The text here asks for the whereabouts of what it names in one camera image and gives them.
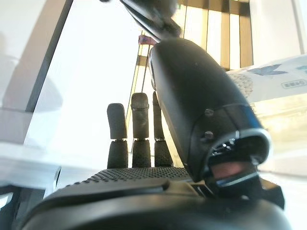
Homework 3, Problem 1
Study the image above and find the stainless steel fridge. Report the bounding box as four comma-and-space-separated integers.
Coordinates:
0, 0, 74, 113

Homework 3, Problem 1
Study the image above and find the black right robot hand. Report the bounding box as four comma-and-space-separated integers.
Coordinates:
19, 38, 293, 230

